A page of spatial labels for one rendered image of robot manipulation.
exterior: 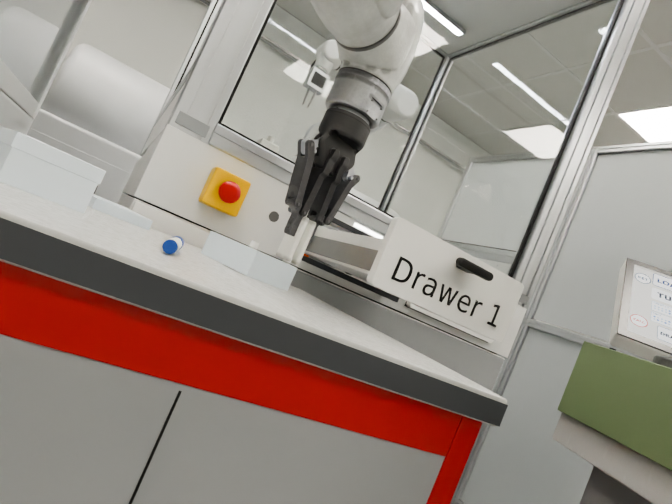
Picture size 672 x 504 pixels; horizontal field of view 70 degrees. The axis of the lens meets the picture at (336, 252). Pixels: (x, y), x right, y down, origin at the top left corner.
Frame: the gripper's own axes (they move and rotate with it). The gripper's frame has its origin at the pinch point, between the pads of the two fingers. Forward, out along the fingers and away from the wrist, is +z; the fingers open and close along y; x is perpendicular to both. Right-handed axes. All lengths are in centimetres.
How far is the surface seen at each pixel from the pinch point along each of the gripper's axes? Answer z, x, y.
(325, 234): -4.4, 13.1, 18.6
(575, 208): -85, 37, 210
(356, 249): -3.0, -0.8, 12.9
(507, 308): -4.0, -20.7, 32.4
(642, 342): -13, -32, 86
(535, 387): 11, 21, 205
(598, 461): 10.9, -42.8, 20.3
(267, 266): 5.4, -1.6, -4.4
